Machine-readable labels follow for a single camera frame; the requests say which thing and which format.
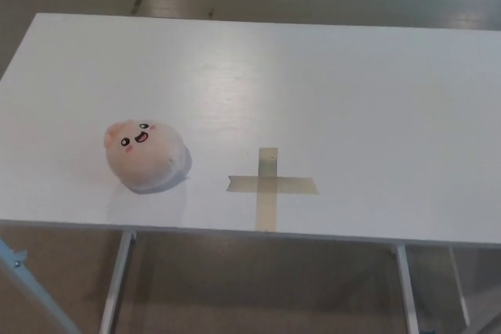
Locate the pink dumpling plush toy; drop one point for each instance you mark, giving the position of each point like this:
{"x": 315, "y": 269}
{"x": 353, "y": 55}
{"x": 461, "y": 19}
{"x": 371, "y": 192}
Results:
{"x": 146, "y": 162}

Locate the horizontal beige tape strip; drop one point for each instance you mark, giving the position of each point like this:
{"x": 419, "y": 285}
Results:
{"x": 297, "y": 185}

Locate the vertical beige tape strip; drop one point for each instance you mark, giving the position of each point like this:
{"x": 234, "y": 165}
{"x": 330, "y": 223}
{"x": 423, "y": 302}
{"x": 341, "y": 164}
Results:
{"x": 267, "y": 210}

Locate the white table leg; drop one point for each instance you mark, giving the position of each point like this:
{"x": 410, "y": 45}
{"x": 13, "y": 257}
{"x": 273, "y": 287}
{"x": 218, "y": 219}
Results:
{"x": 115, "y": 287}
{"x": 460, "y": 287}
{"x": 407, "y": 291}

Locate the light blue metal frame bar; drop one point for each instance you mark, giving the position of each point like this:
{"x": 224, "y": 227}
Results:
{"x": 31, "y": 291}

